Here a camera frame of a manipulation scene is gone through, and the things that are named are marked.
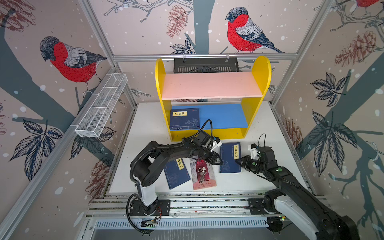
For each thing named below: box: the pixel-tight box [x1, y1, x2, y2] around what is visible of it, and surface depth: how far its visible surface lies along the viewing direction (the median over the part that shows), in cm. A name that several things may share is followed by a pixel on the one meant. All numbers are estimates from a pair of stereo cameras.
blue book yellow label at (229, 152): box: [219, 142, 242, 173], surface depth 87 cm
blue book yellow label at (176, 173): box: [164, 157, 191, 190], surface depth 85 cm
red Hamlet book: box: [189, 158, 217, 190], surface depth 85 cm
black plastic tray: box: [173, 57, 239, 73], surface depth 97 cm
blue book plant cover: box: [170, 108, 200, 131], surface depth 92 cm
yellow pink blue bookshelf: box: [155, 56, 272, 142], surface depth 79 cm
